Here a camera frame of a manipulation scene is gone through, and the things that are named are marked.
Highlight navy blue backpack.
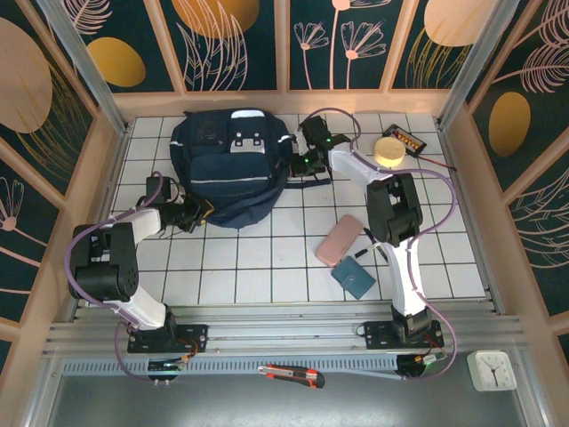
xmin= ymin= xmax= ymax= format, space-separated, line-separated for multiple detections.
xmin=169 ymin=108 xmax=333 ymax=230

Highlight pink pencil case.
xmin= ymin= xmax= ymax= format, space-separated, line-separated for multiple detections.
xmin=316 ymin=214 xmax=364 ymax=268

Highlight teal wallet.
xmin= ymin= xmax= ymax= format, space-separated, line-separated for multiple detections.
xmin=330 ymin=255 xmax=378 ymax=300

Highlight cream round disc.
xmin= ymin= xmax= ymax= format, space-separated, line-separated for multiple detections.
xmin=373 ymin=136 xmax=406 ymax=167

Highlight black box orange cells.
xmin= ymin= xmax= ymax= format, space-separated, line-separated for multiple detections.
xmin=381 ymin=125 xmax=427 ymax=154

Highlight black pen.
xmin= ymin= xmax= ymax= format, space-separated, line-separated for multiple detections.
xmin=363 ymin=227 xmax=389 ymax=264

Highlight small circuit board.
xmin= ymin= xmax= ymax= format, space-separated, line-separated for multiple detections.
xmin=146 ymin=358 xmax=190 ymax=384
xmin=397 ymin=353 xmax=447 ymax=383

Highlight red black utility knife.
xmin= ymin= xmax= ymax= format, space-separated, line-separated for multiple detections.
xmin=257 ymin=363 xmax=326 ymax=390

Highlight white square clock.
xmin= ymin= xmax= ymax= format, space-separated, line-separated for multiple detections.
xmin=466 ymin=350 xmax=519 ymax=392

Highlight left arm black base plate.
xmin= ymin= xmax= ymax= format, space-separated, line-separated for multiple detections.
xmin=127 ymin=323 xmax=210 ymax=355

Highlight thin red wire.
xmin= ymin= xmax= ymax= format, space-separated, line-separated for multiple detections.
xmin=417 ymin=153 xmax=458 ymax=172

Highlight aluminium mounting rail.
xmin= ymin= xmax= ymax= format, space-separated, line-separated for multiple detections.
xmin=44 ymin=298 xmax=524 ymax=357

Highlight grey slotted cable duct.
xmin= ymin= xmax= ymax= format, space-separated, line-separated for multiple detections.
xmin=61 ymin=358 xmax=401 ymax=377

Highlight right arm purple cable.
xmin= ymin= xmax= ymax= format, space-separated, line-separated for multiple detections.
xmin=304 ymin=108 xmax=459 ymax=383

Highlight aluminium frame post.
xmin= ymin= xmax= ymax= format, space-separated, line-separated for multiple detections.
xmin=435 ymin=0 xmax=521 ymax=130
xmin=37 ymin=0 xmax=134 ymax=137

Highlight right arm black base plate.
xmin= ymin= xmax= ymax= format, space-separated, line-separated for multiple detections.
xmin=363 ymin=319 xmax=445 ymax=353

